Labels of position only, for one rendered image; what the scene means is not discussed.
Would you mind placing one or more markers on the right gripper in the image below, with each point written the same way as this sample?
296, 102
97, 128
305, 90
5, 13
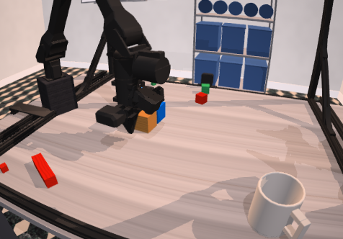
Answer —
121, 113

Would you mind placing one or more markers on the blue cube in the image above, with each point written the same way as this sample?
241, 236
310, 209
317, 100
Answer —
161, 112

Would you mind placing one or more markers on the orange wooden cube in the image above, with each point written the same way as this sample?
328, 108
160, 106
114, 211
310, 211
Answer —
146, 122

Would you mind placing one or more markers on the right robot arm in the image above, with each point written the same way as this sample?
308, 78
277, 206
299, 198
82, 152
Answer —
122, 30

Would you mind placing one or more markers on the green cube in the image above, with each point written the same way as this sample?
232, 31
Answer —
205, 88

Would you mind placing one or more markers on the grey mug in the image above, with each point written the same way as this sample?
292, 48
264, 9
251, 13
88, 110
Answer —
272, 219

